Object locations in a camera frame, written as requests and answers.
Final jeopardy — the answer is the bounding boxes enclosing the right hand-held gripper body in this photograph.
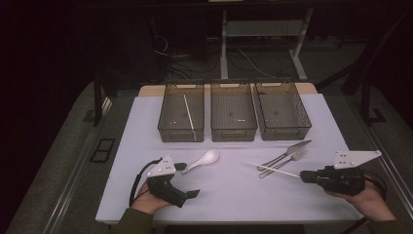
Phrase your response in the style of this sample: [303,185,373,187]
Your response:
[316,149,383,197]

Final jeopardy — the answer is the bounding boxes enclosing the person's right hand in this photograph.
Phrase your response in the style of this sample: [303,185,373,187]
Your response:
[326,175,397,222]

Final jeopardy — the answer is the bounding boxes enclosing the metal table knife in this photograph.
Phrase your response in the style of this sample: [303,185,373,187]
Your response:
[256,139,313,172]

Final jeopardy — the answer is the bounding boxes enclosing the white chopstick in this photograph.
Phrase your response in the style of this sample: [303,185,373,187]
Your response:
[183,94,198,141]
[246,161,301,178]

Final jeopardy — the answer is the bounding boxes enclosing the left hand-held gripper black cable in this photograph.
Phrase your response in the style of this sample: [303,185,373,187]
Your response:
[129,157,163,208]

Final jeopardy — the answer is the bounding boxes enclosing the white plastic spoon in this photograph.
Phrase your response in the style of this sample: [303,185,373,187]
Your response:
[180,149,220,176]

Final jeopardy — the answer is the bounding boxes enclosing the black floor cables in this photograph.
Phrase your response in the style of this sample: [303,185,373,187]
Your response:
[150,18,222,82]

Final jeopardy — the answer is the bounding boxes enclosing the right hand-held gripper black cable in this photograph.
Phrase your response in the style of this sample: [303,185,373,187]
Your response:
[363,170,389,202]

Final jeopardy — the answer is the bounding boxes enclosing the metal fork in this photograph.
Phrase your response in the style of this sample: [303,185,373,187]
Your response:
[258,147,309,179]

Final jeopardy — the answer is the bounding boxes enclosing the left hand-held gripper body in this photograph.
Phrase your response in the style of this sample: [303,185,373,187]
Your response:
[146,154,189,209]

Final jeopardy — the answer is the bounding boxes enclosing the black slanted metal stand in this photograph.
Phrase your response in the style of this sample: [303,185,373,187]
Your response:
[315,9,413,126]

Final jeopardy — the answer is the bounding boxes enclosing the white metal table frame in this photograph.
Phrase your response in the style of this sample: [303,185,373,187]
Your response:
[219,8,315,82]

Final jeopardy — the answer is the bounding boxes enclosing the white floor cable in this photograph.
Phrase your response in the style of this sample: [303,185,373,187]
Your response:
[238,48,278,79]

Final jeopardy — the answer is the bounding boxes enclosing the hand-held gripper black cable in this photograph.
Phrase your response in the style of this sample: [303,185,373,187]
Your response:
[363,170,389,202]
[129,157,163,208]

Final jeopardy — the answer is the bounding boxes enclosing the white table mat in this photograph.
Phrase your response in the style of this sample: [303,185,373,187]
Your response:
[95,93,366,224]

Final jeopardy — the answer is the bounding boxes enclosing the smoky clear plastic bin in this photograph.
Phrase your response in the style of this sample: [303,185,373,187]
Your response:
[253,80,313,141]
[157,82,206,143]
[209,81,258,142]

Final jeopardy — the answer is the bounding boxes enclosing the person's left hand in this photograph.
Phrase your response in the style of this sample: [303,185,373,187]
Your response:
[131,181,173,215]

